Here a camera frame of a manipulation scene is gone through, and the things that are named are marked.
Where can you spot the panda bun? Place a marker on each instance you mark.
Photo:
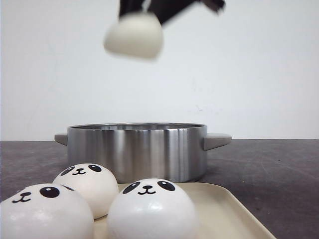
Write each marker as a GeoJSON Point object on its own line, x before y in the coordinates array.
{"type": "Point", "coordinates": [95, 183]}
{"type": "Point", "coordinates": [152, 209]}
{"type": "Point", "coordinates": [137, 34]}
{"type": "Point", "coordinates": [46, 211]}

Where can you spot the stainless steel steamer pot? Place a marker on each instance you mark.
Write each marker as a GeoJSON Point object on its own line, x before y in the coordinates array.
{"type": "Point", "coordinates": [131, 151]}

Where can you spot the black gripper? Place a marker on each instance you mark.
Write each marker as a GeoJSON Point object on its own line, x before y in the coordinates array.
{"type": "Point", "coordinates": [164, 10]}

